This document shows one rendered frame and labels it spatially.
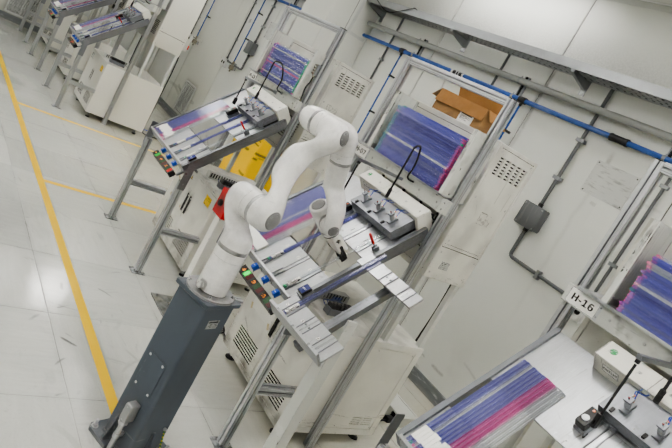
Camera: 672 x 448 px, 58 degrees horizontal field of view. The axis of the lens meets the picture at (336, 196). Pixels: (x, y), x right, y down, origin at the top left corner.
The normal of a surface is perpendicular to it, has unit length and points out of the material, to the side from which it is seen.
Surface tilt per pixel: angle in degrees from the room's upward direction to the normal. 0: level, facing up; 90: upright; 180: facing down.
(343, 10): 90
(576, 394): 45
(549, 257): 90
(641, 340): 90
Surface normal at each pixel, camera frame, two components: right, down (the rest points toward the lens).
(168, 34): 0.50, 0.42
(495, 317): -0.72, -0.29
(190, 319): -0.51, -0.12
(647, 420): -0.16, -0.81
